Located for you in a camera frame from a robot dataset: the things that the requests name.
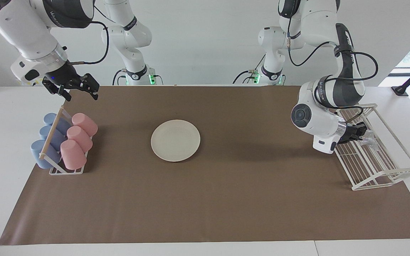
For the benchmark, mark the blue plastic cup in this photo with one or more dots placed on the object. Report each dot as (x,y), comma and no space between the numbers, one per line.
(50,119)
(46,133)
(41,154)

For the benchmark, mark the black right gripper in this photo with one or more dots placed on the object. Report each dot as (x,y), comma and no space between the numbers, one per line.
(64,76)

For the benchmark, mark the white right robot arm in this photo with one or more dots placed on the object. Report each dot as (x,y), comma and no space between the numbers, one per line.
(23,28)

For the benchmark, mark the white cup holder rack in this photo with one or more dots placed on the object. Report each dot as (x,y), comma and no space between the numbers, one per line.
(52,133)

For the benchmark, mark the white wall socket box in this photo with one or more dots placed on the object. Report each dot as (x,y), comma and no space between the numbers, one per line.
(48,82)

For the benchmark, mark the silver plastic bag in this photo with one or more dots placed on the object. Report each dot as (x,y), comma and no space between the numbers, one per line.
(371,141)

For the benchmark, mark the pink plastic cup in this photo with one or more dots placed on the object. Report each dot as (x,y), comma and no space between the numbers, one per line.
(79,138)
(72,154)
(85,123)

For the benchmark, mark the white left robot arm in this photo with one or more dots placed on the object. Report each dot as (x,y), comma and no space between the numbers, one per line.
(319,117)

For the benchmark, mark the white round plate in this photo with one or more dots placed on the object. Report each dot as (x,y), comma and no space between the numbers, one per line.
(175,140)

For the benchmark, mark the brown table mat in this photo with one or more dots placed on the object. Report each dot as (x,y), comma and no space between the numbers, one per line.
(226,195)

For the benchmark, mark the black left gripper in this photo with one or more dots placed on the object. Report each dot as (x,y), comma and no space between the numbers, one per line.
(349,133)

